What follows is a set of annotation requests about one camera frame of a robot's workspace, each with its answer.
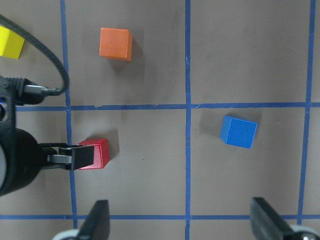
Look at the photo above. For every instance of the red wooden block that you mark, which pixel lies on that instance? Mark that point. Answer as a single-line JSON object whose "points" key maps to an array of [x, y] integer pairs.
{"points": [[101, 153]]}

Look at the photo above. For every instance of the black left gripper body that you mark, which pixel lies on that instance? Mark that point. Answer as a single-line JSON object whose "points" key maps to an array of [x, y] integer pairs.
{"points": [[24, 158]]}

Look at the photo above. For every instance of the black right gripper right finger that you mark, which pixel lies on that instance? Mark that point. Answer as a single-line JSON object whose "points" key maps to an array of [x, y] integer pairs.
{"points": [[266, 223]]}

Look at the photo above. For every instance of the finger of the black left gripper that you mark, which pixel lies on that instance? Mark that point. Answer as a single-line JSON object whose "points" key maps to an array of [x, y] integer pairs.
{"points": [[72, 158]]}

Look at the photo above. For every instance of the orange wooden block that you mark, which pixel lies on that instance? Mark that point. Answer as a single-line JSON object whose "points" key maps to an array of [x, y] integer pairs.
{"points": [[116, 44]]}

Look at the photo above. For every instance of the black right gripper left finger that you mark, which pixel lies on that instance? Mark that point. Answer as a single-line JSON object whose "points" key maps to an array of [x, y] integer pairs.
{"points": [[97, 223]]}

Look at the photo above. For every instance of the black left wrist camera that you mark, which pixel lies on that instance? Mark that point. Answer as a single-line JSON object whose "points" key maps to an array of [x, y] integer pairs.
{"points": [[18, 91]]}

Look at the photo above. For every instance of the yellow wooden block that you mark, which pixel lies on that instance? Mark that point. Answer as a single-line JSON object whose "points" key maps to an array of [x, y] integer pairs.
{"points": [[11, 43]]}

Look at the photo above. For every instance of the blue wooden block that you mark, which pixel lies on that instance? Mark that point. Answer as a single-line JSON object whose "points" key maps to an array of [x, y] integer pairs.
{"points": [[238, 132]]}

